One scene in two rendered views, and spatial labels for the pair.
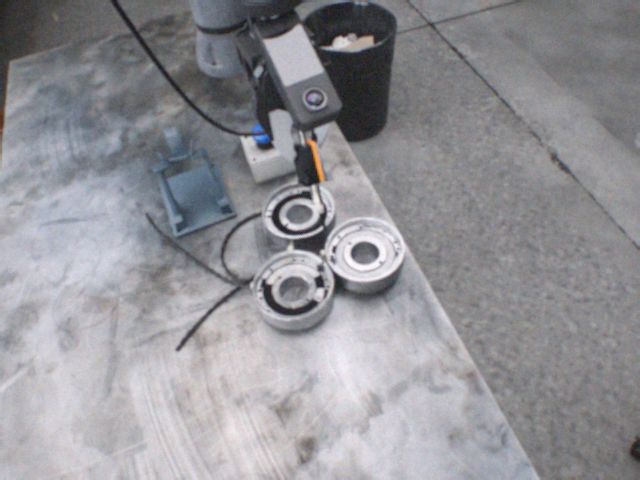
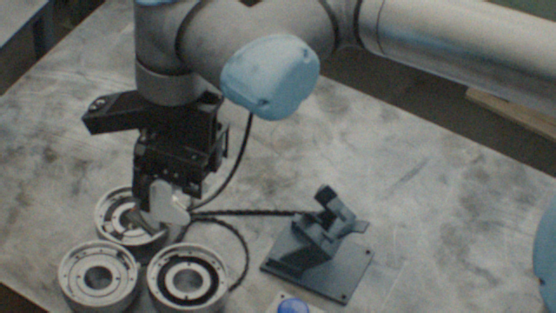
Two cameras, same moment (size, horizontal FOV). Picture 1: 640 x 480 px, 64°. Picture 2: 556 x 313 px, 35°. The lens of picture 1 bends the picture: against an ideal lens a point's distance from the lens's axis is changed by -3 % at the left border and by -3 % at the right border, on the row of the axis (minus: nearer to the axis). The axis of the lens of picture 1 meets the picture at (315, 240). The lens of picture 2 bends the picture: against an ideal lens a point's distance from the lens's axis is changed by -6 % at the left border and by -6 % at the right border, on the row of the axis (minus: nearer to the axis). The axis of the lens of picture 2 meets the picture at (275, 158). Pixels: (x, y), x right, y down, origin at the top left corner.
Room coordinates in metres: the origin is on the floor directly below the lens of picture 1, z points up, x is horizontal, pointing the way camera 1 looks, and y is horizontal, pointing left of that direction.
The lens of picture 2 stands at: (0.97, -0.47, 1.80)
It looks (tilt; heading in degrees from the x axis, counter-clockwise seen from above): 47 degrees down; 126
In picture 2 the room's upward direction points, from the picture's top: 6 degrees clockwise
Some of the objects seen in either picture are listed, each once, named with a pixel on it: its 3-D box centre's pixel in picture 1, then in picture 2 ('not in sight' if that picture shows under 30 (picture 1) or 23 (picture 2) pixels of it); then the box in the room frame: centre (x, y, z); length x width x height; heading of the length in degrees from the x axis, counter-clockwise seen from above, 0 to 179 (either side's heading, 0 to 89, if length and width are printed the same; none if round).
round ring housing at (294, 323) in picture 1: (294, 291); (133, 223); (0.37, 0.04, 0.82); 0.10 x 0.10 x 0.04
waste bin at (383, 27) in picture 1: (350, 75); not in sight; (1.65, -0.23, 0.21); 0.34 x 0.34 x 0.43
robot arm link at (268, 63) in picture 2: not in sight; (261, 49); (0.59, 0.02, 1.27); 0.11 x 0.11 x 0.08; 86
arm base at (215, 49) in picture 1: (228, 34); not in sight; (0.97, 0.10, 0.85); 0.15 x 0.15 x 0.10
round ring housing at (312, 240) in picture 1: (300, 217); (188, 284); (0.49, 0.02, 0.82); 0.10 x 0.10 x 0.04
